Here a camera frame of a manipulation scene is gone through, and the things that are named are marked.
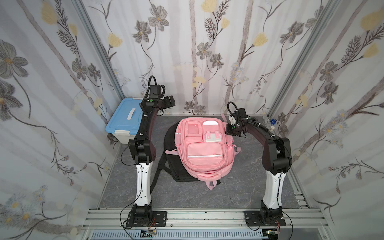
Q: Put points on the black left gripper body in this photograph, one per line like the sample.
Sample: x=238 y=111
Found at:
x=165 y=103

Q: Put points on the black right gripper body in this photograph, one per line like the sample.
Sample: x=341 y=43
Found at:
x=230 y=129

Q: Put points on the pink backpack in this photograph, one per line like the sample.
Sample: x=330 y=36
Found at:
x=205 y=150

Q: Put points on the black backpack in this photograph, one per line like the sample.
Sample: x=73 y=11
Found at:
x=171 y=163

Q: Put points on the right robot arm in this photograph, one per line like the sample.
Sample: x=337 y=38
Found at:
x=277 y=161

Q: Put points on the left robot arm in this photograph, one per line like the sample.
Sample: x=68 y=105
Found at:
x=143 y=153

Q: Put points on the clear bottle with blue cap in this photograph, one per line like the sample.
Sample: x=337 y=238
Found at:
x=270 y=127

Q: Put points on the white box with blue lid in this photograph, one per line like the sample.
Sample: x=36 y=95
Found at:
x=125 y=122

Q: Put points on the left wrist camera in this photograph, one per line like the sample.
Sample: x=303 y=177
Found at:
x=154 y=91

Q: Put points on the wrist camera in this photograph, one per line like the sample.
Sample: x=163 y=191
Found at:
x=237 y=115
x=154 y=91

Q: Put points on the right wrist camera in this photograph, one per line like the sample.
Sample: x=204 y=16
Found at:
x=237 y=115

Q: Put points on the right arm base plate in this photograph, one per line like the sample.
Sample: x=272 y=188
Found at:
x=260 y=218

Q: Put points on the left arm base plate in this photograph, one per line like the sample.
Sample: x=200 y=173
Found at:
x=154 y=219

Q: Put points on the aluminium frame rail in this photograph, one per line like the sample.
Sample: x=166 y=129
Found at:
x=178 y=218

